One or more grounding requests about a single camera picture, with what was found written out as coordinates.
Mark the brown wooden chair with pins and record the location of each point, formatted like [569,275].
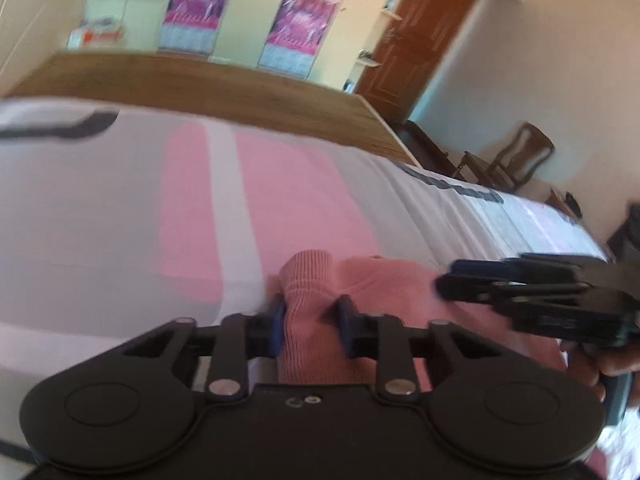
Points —
[525,160]

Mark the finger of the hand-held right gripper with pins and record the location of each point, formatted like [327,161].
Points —
[475,266]
[460,289]

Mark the dark furniture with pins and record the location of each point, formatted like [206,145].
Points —
[627,240]

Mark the brown wooden door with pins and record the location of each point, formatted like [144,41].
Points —
[420,35]

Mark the pink shirt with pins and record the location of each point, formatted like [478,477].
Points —
[395,280]

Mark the patterned bed sheet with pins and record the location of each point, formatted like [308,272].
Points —
[100,210]

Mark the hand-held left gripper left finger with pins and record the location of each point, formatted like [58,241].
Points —
[277,324]

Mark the orange and white box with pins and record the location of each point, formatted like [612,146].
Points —
[95,35]

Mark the person's right hand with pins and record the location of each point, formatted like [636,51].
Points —
[620,360]

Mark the brown bamboo bed mat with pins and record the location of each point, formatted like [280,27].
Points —
[200,85]

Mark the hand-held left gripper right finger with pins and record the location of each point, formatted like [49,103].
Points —
[344,326]

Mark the purple calendar poster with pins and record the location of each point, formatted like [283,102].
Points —
[197,5]
[297,30]

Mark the cream wardrobe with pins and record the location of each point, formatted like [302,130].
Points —
[250,10]

